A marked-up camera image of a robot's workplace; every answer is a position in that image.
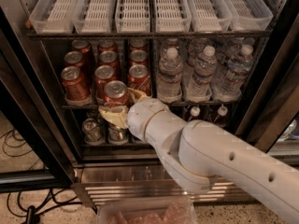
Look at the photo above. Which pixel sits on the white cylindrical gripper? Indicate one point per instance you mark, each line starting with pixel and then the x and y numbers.
pixel 141 115

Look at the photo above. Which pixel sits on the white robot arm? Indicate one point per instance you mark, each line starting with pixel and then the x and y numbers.
pixel 197 152

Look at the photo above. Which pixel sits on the silver can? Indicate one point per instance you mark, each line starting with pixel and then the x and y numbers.
pixel 92 130
pixel 116 133

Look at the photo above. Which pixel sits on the silver can bottom left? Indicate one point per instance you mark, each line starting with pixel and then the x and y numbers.
pixel 92 130

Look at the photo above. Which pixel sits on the second row right coke can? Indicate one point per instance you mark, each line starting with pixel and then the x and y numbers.
pixel 138 57

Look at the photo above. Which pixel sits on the second row coke can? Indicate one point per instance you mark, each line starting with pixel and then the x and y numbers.
pixel 110 58
pixel 138 57
pixel 75 83

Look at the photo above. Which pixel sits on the second row middle coke can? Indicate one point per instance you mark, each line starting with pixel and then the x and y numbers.
pixel 110 58

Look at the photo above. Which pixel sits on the second row left coke can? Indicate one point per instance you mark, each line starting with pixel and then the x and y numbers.
pixel 75 83

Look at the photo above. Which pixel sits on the rearmost left coke can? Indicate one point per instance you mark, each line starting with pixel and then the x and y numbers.
pixel 82 46

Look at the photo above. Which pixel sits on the fridge door left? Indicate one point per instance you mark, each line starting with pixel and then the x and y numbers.
pixel 20 106

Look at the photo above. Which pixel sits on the fridge door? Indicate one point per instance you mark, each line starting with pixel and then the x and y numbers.
pixel 271 133
pixel 20 106

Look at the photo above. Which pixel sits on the fridge door right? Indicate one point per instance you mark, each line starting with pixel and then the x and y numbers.
pixel 271 133

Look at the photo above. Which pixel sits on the front left water bottle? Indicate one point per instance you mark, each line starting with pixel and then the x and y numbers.
pixel 169 74

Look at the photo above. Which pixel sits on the water bottle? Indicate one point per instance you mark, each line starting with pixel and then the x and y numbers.
pixel 238 68
pixel 195 46
pixel 168 43
pixel 202 73
pixel 169 74
pixel 231 46

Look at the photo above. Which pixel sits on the brown drink bottle left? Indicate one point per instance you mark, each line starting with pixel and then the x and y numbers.
pixel 193 113

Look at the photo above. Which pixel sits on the brown drink bottle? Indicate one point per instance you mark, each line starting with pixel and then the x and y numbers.
pixel 218 115
pixel 193 113

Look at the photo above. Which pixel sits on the front middle water bottle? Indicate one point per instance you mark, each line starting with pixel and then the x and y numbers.
pixel 202 73

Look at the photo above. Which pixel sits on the back left water bottle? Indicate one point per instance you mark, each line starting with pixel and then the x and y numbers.
pixel 168 43

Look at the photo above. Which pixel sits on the back middle water bottle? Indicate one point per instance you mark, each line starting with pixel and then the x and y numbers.
pixel 195 46

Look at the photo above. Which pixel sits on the brown drink bottle right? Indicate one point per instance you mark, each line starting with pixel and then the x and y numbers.
pixel 218 115

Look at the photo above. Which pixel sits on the front right water bottle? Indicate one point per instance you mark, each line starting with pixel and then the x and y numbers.
pixel 238 68

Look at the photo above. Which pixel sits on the clear plastic container bottom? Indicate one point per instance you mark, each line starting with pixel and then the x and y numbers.
pixel 154 210

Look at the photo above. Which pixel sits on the back right water bottle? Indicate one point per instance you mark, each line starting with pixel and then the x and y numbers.
pixel 231 46

